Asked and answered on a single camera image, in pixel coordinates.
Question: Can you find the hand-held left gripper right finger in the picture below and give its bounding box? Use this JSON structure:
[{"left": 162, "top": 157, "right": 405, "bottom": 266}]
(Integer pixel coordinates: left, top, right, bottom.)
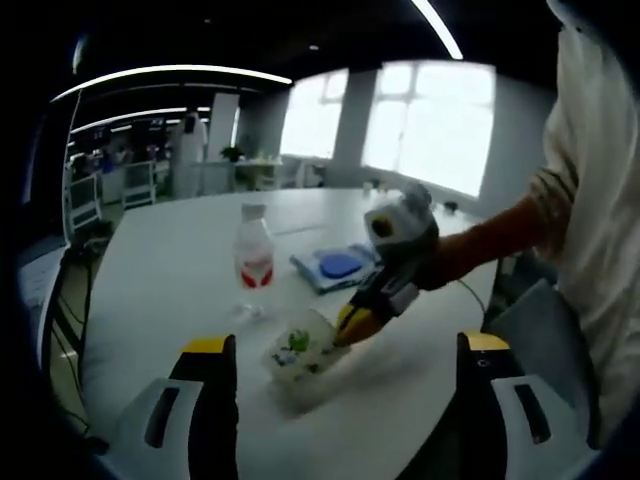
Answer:
[{"left": 456, "top": 329, "right": 599, "bottom": 480}]

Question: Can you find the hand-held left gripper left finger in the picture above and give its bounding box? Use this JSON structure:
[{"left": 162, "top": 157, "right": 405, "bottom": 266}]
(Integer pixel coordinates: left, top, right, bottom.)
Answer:
[{"left": 112, "top": 333, "right": 240, "bottom": 480}]

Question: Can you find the blue lid wet wipes pack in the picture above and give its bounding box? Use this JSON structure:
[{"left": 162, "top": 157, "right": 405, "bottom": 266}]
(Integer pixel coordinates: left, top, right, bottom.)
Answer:
[{"left": 289, "top": 243, "right": 385, "bottom": 296}]

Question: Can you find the green printed paper cup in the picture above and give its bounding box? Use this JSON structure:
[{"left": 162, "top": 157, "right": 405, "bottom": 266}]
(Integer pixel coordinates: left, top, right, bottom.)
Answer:
[{"left": 263, "top": 307, "right": 354, "bottom": 387}]

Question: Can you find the clear plastic bottle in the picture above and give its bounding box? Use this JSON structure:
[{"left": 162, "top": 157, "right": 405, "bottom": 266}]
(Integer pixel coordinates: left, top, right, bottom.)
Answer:
[{"left": 232, "top": 202, "right": 277, "bottom": 321}]

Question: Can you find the white table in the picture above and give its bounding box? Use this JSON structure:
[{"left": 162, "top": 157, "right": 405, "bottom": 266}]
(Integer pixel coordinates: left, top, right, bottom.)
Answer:
[{"left": 82, "top": 187, "right": 501, "bottom": 480}]

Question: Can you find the person in white sweater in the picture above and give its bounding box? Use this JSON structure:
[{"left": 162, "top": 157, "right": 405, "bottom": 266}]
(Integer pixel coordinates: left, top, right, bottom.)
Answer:
[{"left": 529, "top": 0, "right": 640, "bottom": 451}]

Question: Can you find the ceiling light strip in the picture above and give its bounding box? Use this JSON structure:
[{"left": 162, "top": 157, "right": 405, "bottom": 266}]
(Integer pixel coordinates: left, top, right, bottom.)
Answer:
[
  {"left": 52, "top": 64, "right": 294, "bottom": 104},
  {"left": 409, "top": 0, "right": 464, "bottom": 60}
]

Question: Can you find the white framed chair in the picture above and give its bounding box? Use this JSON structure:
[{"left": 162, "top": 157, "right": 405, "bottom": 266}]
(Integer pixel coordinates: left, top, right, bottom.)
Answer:
[
  {"left": 67, "top": 172, "right": 105, "bottom": 232},
  {"left": 121, "top": 160, "right": 157, "bottom": 210}
]

